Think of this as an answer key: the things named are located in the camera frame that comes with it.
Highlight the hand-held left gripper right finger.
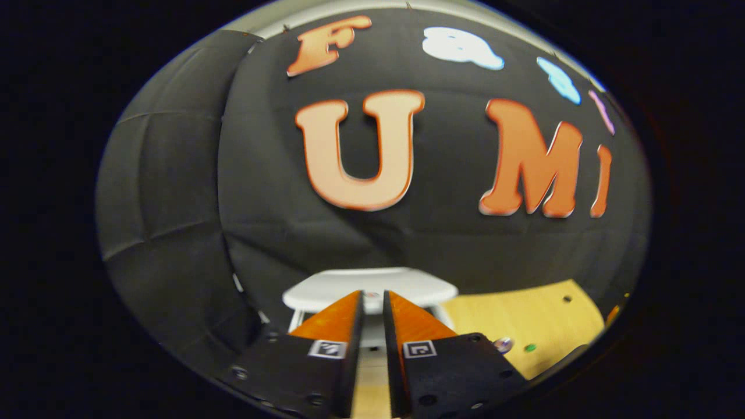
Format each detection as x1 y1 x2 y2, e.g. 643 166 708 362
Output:
382 290 528 419

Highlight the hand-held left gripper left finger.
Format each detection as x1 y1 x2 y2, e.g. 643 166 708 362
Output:
217 290 365 419

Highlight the white desktop garbage bin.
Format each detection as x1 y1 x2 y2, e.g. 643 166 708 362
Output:
282 267 460 351

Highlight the wooden desktop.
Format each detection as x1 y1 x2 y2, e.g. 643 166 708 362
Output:
351 279 606 419

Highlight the black backdrop cloth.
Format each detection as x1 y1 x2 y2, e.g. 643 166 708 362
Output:
96 8 652 382

